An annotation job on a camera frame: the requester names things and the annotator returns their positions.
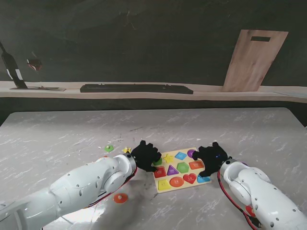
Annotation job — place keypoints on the dark wine bottle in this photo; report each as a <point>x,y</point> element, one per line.
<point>12,67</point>

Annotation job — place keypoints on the light wooden shelf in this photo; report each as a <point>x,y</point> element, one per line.
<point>48,93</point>

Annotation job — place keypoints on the green pentagon puzzle piece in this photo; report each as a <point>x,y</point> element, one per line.
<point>109,148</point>

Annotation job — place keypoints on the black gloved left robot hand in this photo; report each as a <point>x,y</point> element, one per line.
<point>145,157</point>

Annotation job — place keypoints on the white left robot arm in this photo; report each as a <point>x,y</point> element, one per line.
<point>79,187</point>

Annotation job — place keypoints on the yellow star puzzle piece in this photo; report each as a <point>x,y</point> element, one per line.
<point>127,150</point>

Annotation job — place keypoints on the wooden cutting board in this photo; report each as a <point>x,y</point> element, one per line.
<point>254,62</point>

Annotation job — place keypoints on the orange oval puzzle piece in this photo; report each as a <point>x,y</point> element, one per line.
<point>120,198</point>

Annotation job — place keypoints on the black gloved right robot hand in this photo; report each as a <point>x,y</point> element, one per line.
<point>212,158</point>

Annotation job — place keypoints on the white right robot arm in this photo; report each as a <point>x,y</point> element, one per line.
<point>259,191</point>

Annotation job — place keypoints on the wine glass with red wine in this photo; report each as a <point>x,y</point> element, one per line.
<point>34,64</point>

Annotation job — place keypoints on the wooden shape puzzle board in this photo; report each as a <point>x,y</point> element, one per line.
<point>177,182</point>

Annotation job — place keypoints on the long black tray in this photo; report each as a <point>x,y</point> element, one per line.
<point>136,88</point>

